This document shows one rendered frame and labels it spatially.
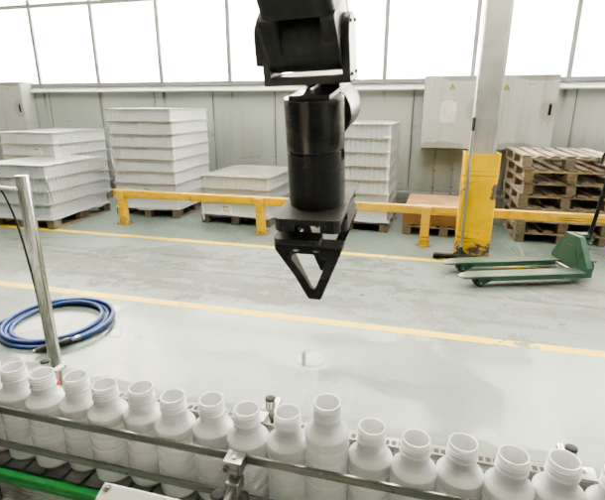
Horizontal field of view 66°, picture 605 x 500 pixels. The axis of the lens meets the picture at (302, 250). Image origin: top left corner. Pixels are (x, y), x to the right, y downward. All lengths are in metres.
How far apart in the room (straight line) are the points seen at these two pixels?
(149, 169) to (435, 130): 4.15
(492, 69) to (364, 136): 1.64
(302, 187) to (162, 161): 6.42
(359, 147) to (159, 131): 2.76
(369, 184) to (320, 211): 5.47
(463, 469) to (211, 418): 0.34
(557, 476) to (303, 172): 0.47
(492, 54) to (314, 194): 4.76
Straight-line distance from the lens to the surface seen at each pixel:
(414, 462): 0.66
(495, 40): 5.17
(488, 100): 5.14
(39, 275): 1.51
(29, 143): 8.18
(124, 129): 7.11
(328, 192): 0.45
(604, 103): 7.86
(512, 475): 0.67
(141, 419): 0.77
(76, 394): 0.83
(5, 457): 1.00
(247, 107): 8.08
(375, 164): 5.88
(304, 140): 0.44
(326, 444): 0.65
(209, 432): 0.72
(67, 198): 7.08
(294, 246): 0.45
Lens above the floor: 1.57
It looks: 18 degrees down
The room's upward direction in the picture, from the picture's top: straight up
